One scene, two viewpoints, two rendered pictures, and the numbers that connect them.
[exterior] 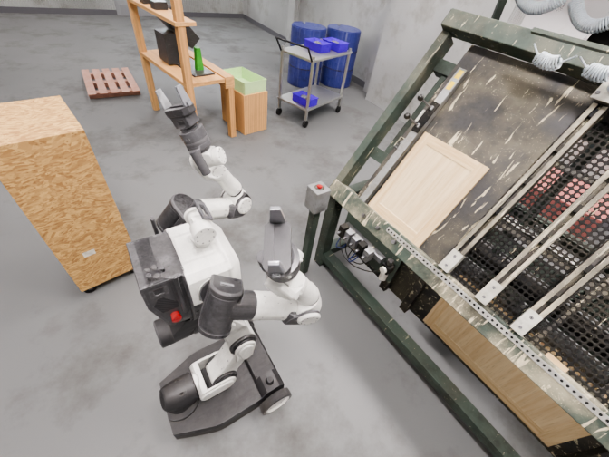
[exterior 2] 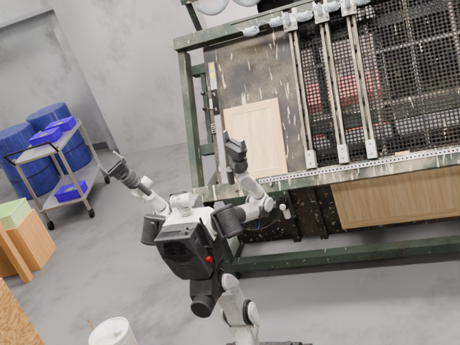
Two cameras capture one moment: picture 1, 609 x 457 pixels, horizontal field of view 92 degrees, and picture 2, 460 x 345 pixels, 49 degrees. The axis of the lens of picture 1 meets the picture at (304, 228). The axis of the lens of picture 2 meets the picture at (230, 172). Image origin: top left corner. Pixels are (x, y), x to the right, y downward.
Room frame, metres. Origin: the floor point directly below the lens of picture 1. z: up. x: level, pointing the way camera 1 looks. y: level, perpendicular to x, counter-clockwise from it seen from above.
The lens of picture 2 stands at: (-1.58, 1.00, 2.53)
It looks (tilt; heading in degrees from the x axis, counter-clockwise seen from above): 24 degrees down; 336
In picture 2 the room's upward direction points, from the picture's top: 20 degrees counter-clockwise
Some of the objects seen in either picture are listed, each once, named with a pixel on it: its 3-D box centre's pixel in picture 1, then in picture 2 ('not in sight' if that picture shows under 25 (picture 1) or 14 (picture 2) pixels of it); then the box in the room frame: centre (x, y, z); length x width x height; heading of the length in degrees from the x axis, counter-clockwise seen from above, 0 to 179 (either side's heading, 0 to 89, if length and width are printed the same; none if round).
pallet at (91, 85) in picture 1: (111, 82); not in sight; (4.75, 3.55, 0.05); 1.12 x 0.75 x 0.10; 36
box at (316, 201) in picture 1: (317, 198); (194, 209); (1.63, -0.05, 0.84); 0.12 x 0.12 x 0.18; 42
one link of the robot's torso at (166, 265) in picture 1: (189, 273); (192, 242); (0.58, 0.37, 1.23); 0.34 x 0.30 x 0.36; 39
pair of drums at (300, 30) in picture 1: (323, 55); (42, 149); (6.60, 0.21, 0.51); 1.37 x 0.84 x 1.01; 129
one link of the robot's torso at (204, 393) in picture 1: (213, 374); not in sight; (0.58, 0.38, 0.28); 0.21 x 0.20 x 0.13; 129
